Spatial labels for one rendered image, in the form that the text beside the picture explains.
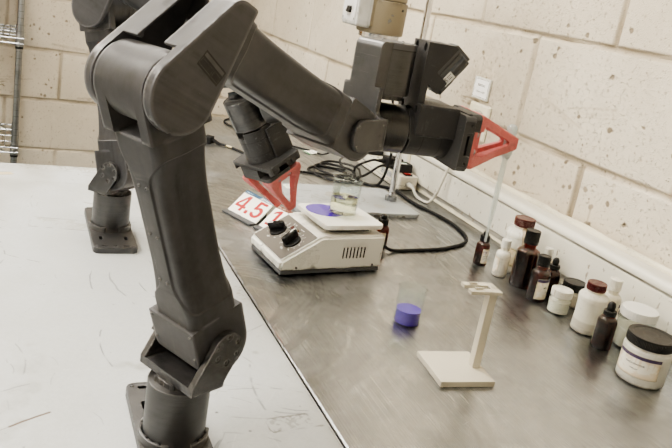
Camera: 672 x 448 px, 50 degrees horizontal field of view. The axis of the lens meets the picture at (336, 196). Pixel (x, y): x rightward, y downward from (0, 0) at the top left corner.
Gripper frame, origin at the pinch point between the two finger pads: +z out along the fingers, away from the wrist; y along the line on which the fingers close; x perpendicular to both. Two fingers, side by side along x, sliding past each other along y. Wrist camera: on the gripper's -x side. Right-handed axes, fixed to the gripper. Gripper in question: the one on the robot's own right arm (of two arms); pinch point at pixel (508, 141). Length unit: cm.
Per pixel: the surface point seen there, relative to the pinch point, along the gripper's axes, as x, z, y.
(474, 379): 31.4, 1.4, -3.3
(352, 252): 28.1, -4.9, 32.1
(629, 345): 26.9, 26.2, -1.8
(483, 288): 19.4, 1.0, -0.9
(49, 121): 64, -69, 270
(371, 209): 31, 12, 67
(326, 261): 29.6, -9.7, 31.2
